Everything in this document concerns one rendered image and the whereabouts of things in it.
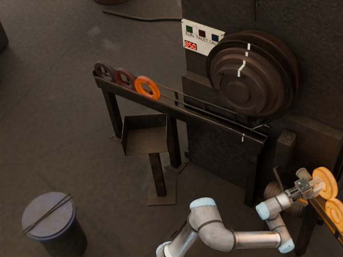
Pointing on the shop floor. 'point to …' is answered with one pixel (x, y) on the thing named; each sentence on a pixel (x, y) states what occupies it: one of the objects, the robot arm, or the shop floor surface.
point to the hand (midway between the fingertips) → (325, 181)
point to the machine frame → (337, 80)
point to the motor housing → (270, 191)
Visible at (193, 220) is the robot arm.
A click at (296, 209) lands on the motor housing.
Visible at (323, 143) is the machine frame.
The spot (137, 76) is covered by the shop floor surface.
